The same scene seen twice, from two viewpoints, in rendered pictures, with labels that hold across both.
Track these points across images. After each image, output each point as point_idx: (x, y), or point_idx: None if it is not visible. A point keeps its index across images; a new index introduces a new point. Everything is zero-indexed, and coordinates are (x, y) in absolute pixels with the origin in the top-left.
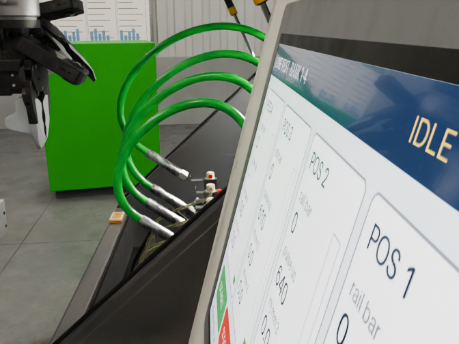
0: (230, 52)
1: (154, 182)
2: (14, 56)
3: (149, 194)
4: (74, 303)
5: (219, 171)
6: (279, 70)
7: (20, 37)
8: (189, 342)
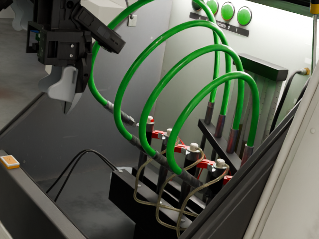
0: (205, 22)
1: (30, 121)
2: (68, 26)
3: (23, 133)
4: None
5: (88, 106)
6: None
7: (83, 8)
8: None
